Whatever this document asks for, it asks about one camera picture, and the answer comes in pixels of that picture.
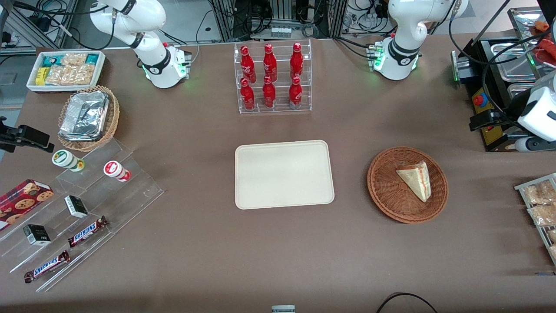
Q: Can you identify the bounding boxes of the triangle sandwich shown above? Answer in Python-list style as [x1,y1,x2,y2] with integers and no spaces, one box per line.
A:
[396,160,432,203]

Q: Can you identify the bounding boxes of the light wicker basket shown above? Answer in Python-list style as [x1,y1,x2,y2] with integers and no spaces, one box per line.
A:
[57,85,120,152]

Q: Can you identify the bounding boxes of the steel tray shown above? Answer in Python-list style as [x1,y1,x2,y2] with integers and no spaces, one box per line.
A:
[507,6,556,49]

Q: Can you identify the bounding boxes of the brown round wicker basket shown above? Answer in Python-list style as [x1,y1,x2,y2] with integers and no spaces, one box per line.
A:
[367,147,449,225]

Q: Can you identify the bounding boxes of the beige plastic tray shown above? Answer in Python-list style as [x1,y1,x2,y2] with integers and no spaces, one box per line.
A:
[235,140,335,210]

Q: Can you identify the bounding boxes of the green lid yogurt cup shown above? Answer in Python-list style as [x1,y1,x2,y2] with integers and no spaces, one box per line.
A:
[52,149,85,173]

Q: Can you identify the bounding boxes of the white rectangular snack bin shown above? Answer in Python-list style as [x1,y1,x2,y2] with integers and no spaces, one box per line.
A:
[26,50,106,93]

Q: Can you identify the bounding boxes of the black food warmer with pans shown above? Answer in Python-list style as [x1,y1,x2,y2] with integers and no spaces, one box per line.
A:
[451,37,556,153]

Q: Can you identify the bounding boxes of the red chocolate chip cookie box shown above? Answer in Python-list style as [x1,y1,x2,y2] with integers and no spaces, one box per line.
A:
[0,179,55,231]

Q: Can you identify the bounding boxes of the clear bag of crackers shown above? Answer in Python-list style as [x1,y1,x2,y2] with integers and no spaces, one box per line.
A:
[45,64,95,86]
[60,53,88,67]

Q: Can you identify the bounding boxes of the small black carton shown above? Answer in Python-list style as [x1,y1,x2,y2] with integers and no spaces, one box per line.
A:
[64,195,89,219]
[23,224,52,246]

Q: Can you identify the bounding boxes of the red lid yogurt cup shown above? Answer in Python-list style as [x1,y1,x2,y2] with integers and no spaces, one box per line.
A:
[103,160,131,182]

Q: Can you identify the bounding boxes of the clear bag of fried snacks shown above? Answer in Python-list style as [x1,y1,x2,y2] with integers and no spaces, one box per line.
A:
[526,204,556,227]
[522,180,556,206]

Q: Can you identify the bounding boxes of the Snickers chocolate bar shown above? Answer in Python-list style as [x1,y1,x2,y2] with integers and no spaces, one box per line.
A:
[23,250,71,284]
[68,216,109,248]

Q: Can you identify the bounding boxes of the clear acrylic stepped stand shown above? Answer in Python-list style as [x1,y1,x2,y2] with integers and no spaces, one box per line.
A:
[0,138,165,293]

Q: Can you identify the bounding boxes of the red cola bottle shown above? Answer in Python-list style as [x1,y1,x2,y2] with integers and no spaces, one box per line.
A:
[288,76,303,110]
[262,75,277,110]
[240,45,257,84]
[240,77,256,112]
[262,43,278,83]
[289,42,304,81]

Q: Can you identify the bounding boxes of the clear acrylic bottle rack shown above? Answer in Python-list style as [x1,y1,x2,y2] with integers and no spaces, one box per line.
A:
[233,39,313,115]

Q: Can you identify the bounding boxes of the black cable loop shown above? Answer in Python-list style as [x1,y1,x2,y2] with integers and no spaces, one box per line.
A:
[375,292,440,313]

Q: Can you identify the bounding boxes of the aluminium frame with cables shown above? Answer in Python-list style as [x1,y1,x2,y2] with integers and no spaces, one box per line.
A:
[211,0,350,40]

